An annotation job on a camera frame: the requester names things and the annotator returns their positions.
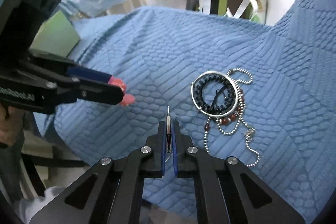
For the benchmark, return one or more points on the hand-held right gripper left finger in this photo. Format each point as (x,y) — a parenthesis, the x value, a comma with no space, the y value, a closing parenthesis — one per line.
(164,150)

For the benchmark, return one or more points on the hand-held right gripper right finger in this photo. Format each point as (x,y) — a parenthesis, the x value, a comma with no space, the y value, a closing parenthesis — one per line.
(175,150)

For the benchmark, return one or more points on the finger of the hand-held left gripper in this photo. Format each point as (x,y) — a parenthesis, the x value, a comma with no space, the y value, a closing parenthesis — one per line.
(105,94)
(86,73)

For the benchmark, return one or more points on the pink hair clip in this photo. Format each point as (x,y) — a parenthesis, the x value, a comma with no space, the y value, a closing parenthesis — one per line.
(128,100)

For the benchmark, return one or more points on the black silver hair clip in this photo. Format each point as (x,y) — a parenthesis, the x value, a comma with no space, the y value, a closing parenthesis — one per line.
(168,124)

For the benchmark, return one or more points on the green cardboard box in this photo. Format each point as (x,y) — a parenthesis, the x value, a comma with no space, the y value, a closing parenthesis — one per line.
(56,35)

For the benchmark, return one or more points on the person's left hand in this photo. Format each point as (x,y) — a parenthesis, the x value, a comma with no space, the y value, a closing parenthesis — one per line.
(8,132)

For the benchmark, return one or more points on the blue quilted sofa cover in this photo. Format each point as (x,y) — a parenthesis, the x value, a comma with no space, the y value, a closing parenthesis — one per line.
(157,56)

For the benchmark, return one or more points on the black hair stick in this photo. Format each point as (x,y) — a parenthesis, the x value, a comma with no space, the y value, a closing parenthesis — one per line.
(218,95)

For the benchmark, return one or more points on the person's left leg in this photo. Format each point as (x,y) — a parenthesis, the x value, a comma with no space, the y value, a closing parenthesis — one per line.
(31,205)

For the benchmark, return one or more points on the white tote bag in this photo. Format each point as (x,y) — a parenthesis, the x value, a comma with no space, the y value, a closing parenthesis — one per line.
(204,1)

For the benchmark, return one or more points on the black chair frame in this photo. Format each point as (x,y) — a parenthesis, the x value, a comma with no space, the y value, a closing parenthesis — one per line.
(52,162)

